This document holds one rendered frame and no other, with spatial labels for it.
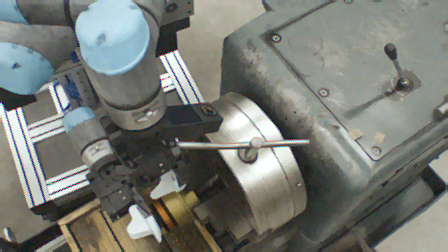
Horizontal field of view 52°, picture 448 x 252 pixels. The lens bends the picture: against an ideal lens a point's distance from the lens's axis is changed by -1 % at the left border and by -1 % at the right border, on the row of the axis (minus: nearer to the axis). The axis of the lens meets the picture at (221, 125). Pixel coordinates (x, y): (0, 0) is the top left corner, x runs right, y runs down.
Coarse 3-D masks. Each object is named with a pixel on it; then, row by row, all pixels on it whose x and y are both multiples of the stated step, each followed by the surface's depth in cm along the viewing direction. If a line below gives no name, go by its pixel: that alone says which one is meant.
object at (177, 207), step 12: (180, 192) 98; (192, 192) 97; (156, 204) 97; (168, 204) 95; (180, 204) 96; (192, 204) 97; (156, 216) 95; (168, 216) 95; (180, 216) 96; (192, 216) 96; (168, 228) 96
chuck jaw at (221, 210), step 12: (204, 204) 97; (216, 204) 97; (228, 204) 97; (204, 216) 96; (216, 216) 96; (228, 216) 96; (240, 216) 96; (216, 228) 97; (228, 228) 96; (240, 228) 95; (252, 228) 95; (240, 240) 96
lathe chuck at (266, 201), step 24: (240, 120) 92; (216, 168) 97; (240, 168) 88; (264, 168) 89; (216, 192) 108; (240, 192) 90; (264, 192) 89; (288, 192) 92; (264, 216) 91; (288, 216) 96
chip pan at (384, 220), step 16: (400, 192) 160; (416, 192) 160; (432, 192) 160; (384, 208) 157; (400, 208) 157; (416, 208) 158; (368, 224) 154; (384, 224) 154; (352, 240) 152; (368, 240) 152
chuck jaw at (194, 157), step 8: (192, 136) 94; (200, 136) 93; (184, 152) 96; (192, 152) 94; (200, 152) 95; (184, 160) 96; (192, 160) 94; (200, 160) 95; (208, 160) 96; (192, 168) 95; (200, 168) 96; (208, 168) 97; (192, 176) 96; (200, 176) 97; (208, 176) 98; (192, 184) 97; (200, 184) 98; (184, 192) 96
